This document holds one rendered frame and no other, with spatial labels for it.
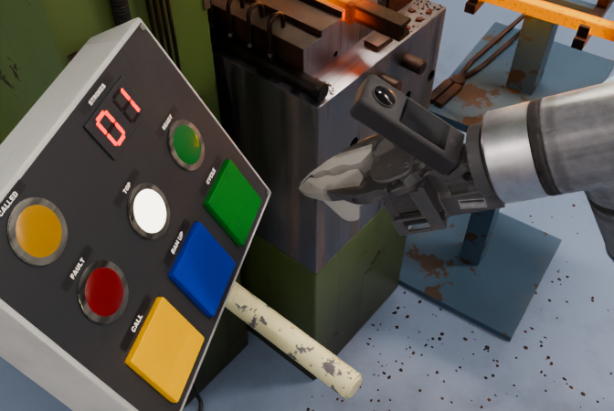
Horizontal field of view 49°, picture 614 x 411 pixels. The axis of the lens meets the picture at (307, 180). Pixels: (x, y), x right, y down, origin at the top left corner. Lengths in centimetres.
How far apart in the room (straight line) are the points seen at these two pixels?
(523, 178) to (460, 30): 234
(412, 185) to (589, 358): 136
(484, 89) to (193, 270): 99
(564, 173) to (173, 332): 40
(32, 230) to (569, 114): 46
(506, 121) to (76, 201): 39
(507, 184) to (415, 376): 124
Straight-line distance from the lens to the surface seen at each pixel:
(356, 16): 113
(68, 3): 92
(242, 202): 80
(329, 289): 150
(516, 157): 61
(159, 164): 72
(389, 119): 63
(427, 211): 68
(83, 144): 66
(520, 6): 135
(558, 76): 165
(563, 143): 61
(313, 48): 109
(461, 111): 149
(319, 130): 109
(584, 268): 214
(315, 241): 130
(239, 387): 179
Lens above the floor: 160
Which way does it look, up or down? 47 degrees down
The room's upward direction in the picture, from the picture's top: straight up
